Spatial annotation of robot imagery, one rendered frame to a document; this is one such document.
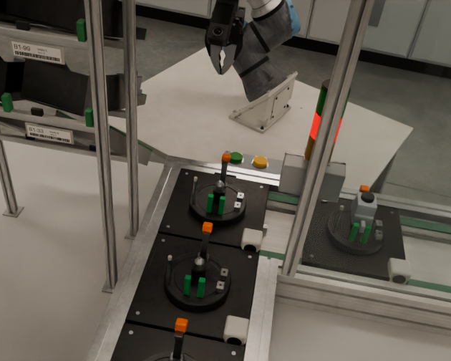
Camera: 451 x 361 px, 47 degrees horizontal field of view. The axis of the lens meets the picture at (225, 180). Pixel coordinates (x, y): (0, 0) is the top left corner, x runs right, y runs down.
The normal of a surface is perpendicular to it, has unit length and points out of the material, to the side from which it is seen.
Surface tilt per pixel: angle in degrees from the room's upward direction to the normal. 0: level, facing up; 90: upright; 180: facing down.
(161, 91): 0
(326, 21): 90
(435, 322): 90
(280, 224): 0
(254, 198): 0
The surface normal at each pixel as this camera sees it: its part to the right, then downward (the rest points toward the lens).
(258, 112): -0.54, 0.51
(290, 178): -0.16, 0.63
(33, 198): 0.10, -0.76
